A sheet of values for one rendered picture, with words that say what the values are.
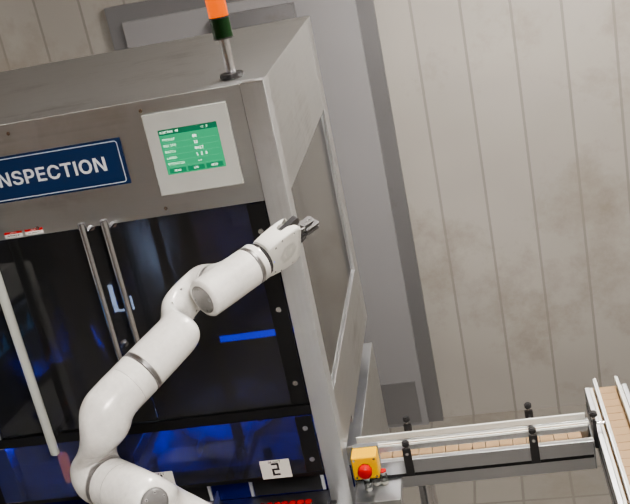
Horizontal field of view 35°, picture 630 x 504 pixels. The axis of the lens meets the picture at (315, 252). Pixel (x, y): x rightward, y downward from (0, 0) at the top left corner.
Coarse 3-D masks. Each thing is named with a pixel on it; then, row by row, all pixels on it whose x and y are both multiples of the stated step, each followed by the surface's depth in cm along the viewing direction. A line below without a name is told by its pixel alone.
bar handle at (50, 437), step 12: (0, 276) 257; (0, 288) 258; (0, 300) 259; (12, 312) 261; (12, 324) 262; (12, 336) 263; (24, 348) 265; (24, 360) 265; (24, 372) 267; (36, 384) 269; (36, 396) 269; (36, 408) 270; (48, 420) 273; (48, 432) 273; (60, 432) 280; (48, 444) 274
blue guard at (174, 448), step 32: (32, 448) 284; (64, 448) 283; (128, 448) 281; (160, 448) 280; (192, 448) 279; (224, 448) 277; (256, 448) 276; (288, 448) 275; (0, 480) 290; (32, 480) 289; (64, 480) 287; (192, 480) 283; (224, 480) 282
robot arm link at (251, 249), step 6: (246, 246) 204; (252, 246) 204; (252, 252) 203; (258, 252) 203; (258, 258) 202; (264, 258) 203; (264, 264) 203; (264, 270) 203; (270, 270) 204; (264, 276) 204
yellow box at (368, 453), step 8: (352, 448) 279; (360, 448) 278; (368, 448) 277; (376, 448) 276; (352, 456) 275; (360, 456) 274; (368, 456) 273; (376, 456) 273; (352, 464) 274; (360, 464) 274; (368, 464) 274; (376, 464) 273; (376, 472) 274
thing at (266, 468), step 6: (264, 462) 278; (270, 462) 277; (276, 462) 277; (282, 462) 277; (288, 462) 277; (264, 468) 278; (270, 468) 278; (282, 468) 278; (288, 468) 277; (264, 474) 279; (270, 474) 279; (282, 474) 278; (288, 474) 278
